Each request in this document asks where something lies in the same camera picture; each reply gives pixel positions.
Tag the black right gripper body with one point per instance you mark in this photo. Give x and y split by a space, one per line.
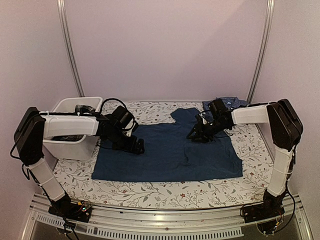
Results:
207 132

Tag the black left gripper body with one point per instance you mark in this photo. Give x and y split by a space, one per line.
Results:
121 143

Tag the teal blue garment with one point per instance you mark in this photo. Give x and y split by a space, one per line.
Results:
169 156

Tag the blue plaid button shirt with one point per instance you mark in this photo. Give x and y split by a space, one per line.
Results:
230 103

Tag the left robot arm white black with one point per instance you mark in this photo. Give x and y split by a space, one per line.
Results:
36 126

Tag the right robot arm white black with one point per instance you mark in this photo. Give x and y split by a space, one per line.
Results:
286 131

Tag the white plastic laundry bin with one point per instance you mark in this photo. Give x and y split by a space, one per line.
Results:
74 150

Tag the black white plaid garment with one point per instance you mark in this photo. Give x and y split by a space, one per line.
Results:
73 128

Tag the floral patterned table cloth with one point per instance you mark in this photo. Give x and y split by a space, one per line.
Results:
76 178

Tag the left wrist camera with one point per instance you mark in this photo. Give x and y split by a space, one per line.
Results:
121 117

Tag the aluminium front rail base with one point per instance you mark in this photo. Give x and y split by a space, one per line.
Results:
124 223

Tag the right aluminium frame post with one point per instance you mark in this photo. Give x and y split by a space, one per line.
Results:
270 4

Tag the aluminium frame post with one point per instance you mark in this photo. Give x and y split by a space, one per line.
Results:
270 4
61 7

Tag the left aluminium frame post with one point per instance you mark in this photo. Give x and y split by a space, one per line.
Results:
61 7

